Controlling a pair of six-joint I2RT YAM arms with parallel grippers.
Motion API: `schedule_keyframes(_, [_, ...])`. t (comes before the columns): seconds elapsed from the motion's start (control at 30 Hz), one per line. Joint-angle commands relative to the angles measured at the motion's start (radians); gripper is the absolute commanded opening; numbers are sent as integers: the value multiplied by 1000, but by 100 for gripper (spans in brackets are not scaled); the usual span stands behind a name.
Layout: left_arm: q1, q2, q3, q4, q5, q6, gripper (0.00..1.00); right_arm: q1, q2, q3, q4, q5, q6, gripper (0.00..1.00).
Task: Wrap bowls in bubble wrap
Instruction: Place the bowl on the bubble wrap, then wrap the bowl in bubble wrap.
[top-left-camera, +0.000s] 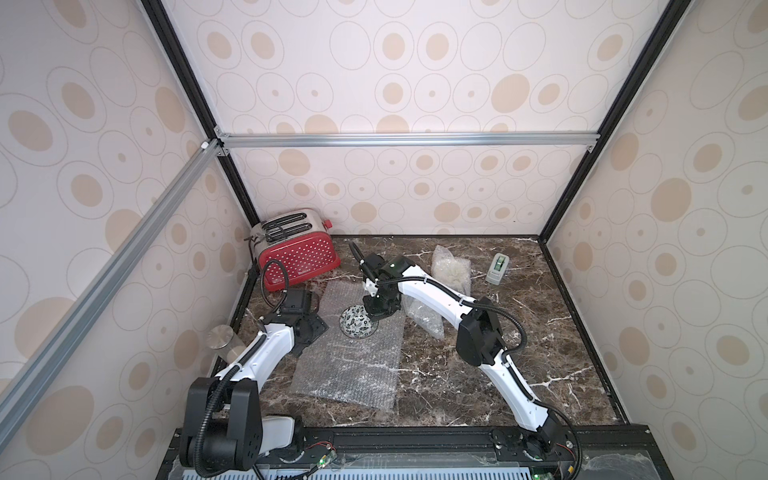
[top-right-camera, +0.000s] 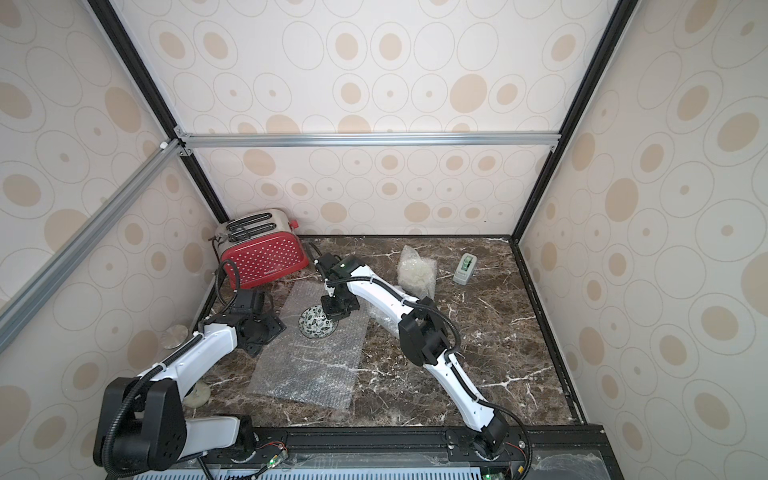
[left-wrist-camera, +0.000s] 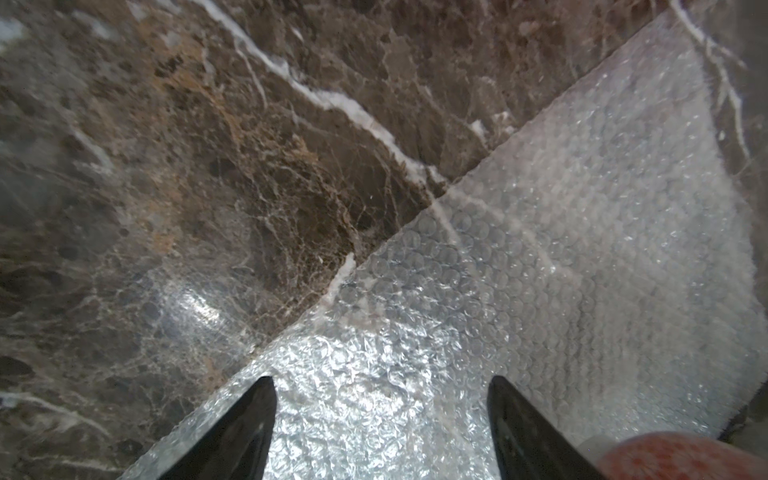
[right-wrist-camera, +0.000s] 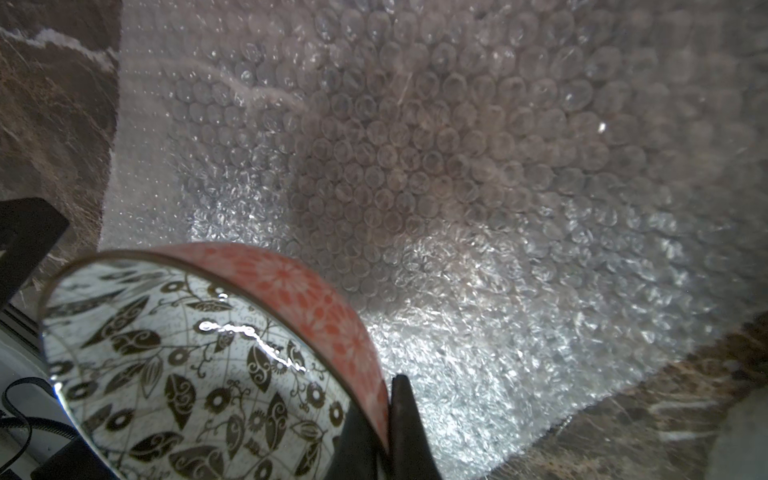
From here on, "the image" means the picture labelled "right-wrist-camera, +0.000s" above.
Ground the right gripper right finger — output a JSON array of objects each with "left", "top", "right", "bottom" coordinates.
[{"left": 389, "top": 374, "right": 442, "bottom": 480}]

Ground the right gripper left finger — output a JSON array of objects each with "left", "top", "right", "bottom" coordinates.
[{"left": 324, "top": 407, "right": 384, "bottom": 480}]

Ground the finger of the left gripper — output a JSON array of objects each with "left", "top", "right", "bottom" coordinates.
[{"left": 1, "top": 197, "right": 69, "bottom": 306}]

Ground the black white patterned bowl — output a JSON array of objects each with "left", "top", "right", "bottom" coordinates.
[{"left": 40, "top": 243, "right": 388, "bottom": 479}]

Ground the bubble wrap sheet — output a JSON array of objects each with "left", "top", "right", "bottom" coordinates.
[{"left": 100, "top": 1, "right": 767, "bottom": 479}]

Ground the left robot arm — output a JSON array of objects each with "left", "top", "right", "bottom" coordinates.
[{"left": 1, "top": 198, "right": 115, "bottom": 479}]

